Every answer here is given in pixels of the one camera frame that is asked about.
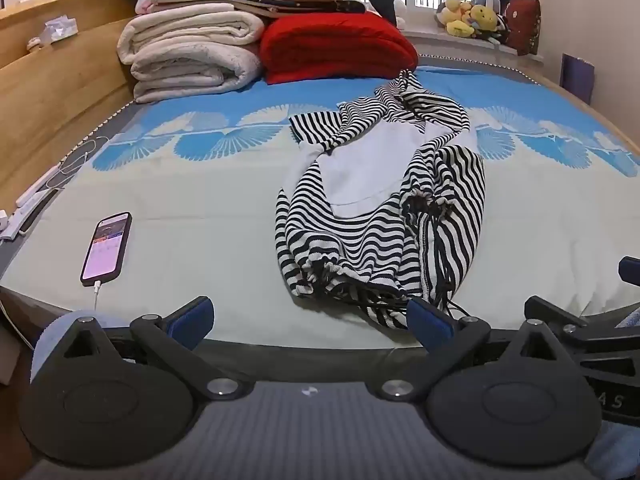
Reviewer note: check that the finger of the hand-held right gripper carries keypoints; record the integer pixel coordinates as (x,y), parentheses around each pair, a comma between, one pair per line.
(555,312)
(631,270)

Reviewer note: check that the cream folded blanket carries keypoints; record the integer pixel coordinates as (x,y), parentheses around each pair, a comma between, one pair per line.
(195,27)

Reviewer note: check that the speckled grey-white folded blanket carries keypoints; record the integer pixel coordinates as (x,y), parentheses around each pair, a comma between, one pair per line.
(195,75)

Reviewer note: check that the white window sill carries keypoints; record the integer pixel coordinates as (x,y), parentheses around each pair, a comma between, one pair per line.
(465,47)

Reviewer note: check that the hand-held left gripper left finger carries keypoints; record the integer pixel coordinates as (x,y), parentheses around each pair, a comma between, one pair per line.
(192,321)

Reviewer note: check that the black white striped hoodie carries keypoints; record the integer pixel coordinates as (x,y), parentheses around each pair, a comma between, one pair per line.
(360,185)

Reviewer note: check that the white power strip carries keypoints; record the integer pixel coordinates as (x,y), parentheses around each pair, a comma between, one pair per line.
(37,189)

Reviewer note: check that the red folded blanket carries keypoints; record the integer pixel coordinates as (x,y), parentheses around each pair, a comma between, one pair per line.
(335,47)

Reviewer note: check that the small yellow plush toy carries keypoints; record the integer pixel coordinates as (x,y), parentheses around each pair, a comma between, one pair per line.
(460,29)

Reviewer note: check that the tissue pack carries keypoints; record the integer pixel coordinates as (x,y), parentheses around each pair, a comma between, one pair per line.
(59,30)

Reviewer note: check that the wooden bed frame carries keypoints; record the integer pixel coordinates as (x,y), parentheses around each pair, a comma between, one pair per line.
(55,100)

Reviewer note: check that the person's right forearm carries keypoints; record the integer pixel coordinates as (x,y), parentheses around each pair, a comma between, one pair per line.
(614,447)

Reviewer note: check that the yellow round-faced plush toy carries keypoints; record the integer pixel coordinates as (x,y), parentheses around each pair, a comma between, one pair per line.
(484,16)

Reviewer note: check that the orange yellow plush toy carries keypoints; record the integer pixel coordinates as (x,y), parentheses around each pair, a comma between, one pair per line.
(452,9)

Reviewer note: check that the dark blue patterned folded blanket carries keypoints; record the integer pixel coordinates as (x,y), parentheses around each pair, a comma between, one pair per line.
(300,2)

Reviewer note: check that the dark red cushion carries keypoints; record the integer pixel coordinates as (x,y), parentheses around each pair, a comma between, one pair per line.
(522,25)

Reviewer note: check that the purple board against wall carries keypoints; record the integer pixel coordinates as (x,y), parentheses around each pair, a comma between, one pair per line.
(577,80)

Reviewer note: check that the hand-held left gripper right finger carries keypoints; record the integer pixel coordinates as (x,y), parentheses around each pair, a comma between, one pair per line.
(430,327)

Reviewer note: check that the grey mattress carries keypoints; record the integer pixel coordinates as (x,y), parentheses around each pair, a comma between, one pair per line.
(300,347)

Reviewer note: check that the smartphone in black case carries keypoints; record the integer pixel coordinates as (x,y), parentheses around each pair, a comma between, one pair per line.
(106,249)

